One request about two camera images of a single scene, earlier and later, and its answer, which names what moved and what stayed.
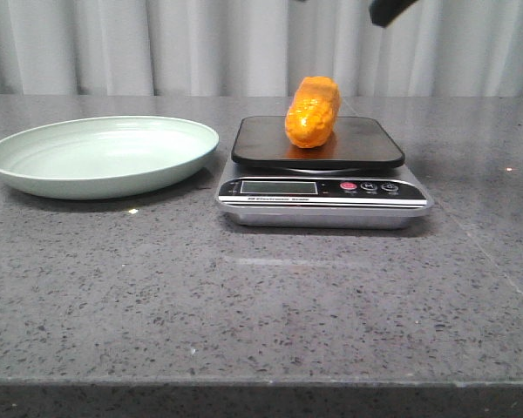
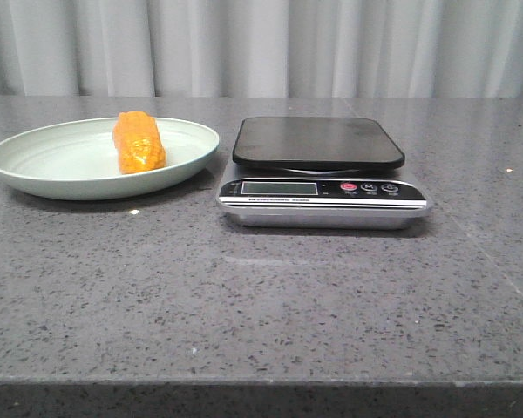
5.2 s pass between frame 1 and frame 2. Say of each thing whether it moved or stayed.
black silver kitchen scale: stayed
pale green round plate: stayed
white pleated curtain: stayed
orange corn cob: moved
